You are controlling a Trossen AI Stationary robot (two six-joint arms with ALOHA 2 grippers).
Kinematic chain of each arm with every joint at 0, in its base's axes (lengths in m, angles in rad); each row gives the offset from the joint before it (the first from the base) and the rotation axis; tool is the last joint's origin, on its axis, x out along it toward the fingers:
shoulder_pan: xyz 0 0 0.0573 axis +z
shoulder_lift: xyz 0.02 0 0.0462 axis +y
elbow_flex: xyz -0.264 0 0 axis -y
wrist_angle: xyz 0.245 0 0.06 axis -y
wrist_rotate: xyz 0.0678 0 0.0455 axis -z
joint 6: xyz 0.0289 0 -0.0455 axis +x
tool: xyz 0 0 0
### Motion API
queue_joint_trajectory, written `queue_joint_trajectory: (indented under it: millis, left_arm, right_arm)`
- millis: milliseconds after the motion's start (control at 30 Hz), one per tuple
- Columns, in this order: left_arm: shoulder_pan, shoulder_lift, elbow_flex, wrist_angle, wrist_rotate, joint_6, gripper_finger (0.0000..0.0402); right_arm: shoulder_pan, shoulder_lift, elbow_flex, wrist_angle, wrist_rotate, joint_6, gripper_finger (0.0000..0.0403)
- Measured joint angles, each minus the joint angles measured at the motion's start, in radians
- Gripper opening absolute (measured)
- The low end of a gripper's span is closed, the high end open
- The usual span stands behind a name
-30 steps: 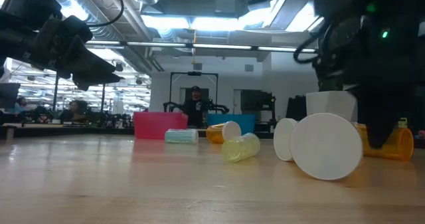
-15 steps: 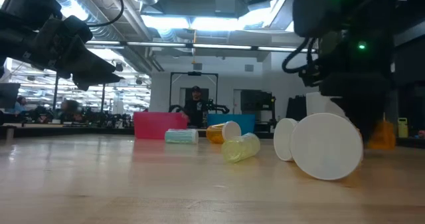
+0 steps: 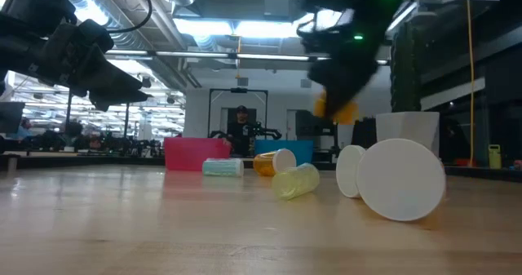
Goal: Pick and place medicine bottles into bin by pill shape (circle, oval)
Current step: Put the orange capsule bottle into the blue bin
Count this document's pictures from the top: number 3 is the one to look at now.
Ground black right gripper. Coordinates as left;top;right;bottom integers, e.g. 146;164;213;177
306;24;381;120

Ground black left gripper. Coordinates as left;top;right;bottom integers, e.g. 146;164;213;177
24;21;151;113

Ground orange pill bottle white cap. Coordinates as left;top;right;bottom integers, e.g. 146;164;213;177
335;144;367;199
356;138;448;223
312;89;361;126
253;148;298;177

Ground yellow plastic pill vial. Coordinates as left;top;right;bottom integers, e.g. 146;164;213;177
272;162;321;202

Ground teal plastic pill vial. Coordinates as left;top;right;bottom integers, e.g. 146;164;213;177
201;157;245;178

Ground blue plastic bin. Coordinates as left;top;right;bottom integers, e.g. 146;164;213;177
254;139;314;166

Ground red plastic bin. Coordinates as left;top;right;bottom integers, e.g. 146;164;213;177
164;137;232;172

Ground black shelf cart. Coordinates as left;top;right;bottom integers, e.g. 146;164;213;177
295;109;340;164

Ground black stacked chairs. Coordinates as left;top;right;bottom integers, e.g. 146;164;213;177
351;117;378;150

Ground green cactus plant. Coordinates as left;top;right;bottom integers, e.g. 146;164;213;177
390;21;422;113

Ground person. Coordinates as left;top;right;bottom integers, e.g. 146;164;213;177
226;104;256;158

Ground black monitor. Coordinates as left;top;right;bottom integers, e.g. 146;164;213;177
0;101;26;135

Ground yellow-green container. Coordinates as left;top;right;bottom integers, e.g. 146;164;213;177
488;144;502;170

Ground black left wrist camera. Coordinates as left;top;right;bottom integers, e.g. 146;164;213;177
79;19;116;54

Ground black aluminium table frame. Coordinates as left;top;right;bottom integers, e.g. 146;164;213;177
0;152;522;183

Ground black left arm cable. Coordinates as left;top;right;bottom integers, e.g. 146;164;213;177
51;0;154;34

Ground black background gantry frame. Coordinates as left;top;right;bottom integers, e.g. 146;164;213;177
207;87;269;140

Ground yellow hanging cable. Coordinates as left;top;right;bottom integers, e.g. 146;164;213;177
466;0;476;168

